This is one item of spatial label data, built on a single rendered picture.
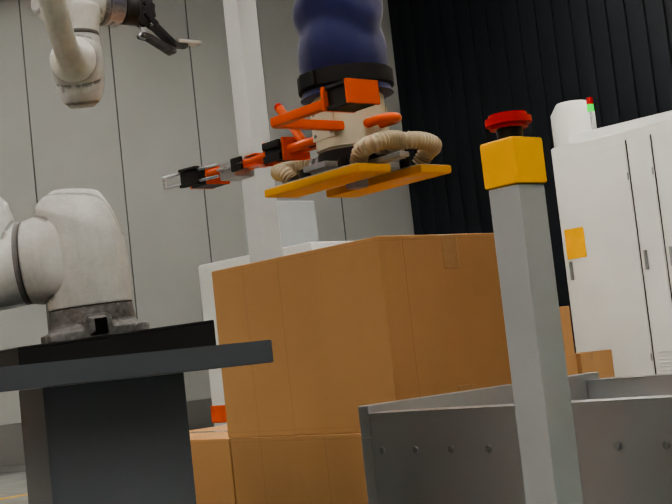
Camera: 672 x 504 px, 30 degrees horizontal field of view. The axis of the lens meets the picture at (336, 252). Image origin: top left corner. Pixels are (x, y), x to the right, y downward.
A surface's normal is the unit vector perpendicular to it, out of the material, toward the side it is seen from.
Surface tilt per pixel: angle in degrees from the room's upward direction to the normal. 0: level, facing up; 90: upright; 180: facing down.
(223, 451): 90
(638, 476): 90
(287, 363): 90
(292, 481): 90
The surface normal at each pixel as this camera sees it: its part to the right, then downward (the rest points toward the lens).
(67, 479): 0.39, -0.12
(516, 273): -0.76, 0.03
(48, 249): -0.05, -0.09
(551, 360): 0.64, -0.14
